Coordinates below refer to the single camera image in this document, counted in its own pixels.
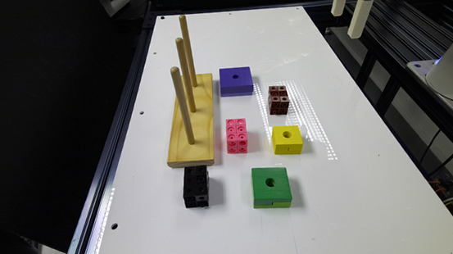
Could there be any pink linking cube block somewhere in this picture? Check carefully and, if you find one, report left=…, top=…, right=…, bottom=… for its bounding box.
left=225, top=118, right=248, bottom=154

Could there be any brown linking cube block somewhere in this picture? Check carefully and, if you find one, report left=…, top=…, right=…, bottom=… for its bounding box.
left=268, top=85, right=290, bottom=116

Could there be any purple wooden square block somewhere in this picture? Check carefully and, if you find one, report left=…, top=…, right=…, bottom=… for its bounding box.
left=219, top=66, right=254, bottom=97

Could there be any yellow wooden square block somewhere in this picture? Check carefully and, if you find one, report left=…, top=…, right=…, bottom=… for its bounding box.
left=272, top=125, right=304, bottom=155

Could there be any rear wooden peg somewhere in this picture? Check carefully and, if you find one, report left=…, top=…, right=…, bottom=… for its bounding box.
left=179, top=14, right=197, bottom=87

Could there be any wooden peg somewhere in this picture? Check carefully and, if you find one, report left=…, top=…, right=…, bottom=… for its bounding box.
left=170, top=66, right=195, bottom=145
left=175, top=38, right=197, bottom=113
left=179, top=14, right=197, bottom=87

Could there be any middle wooden peg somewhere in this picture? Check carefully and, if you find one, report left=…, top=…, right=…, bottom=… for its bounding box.
left=175, top=38, right=197, bottom=113

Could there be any front wooden peg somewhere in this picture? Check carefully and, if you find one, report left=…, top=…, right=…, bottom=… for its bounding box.
left=170, top=66, right=195, bottom=145

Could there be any green wooden square block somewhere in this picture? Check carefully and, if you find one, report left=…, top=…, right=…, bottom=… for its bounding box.
left=251, top=167, right=292, bottom=208

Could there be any wooden peg board base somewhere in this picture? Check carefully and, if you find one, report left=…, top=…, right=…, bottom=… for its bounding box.
left=167, top=73, right=215, bottom=169

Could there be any black linking cube block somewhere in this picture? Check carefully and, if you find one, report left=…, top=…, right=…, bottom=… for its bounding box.
left=183, top=166, right=209, bottom=209

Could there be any black aluminium frame rack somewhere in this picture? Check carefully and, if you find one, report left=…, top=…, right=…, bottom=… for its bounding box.
left=321, top=0, right=453, bottom=200

